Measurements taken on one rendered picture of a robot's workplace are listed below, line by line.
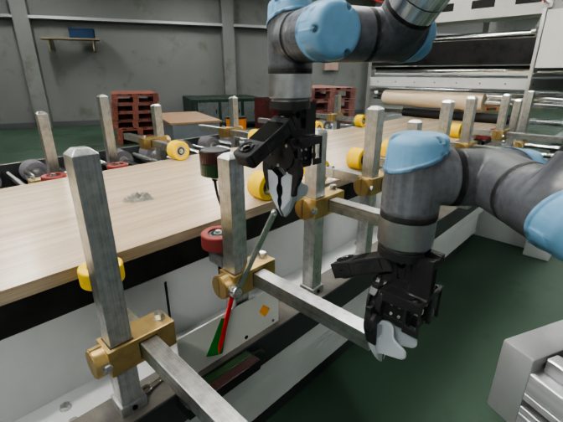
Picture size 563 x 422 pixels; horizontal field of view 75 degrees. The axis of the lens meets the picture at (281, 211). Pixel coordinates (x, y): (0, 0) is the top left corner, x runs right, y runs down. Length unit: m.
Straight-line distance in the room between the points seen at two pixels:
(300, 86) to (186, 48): 10.00
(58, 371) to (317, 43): 0.79
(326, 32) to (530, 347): 0.42
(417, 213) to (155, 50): 10.18
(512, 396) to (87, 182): 0.56
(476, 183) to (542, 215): 0.12
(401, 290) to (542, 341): 0.17
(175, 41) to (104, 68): 1.86
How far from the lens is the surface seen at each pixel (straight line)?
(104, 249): 0.59
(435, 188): 0.48
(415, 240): 0.50
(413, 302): 0.53
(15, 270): 0.87
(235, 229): 0.71
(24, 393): 0.94
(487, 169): 0.49
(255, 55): 11.00
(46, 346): 0.89
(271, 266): 0.81
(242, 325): 0.82
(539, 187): 0.42
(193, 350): 0.76
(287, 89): 0.63
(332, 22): 0.52
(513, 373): 0.47
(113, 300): 0.63
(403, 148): 0.47
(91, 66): 10.52
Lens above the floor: 1.25
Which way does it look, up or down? 21 degrees down
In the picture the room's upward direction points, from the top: straight up
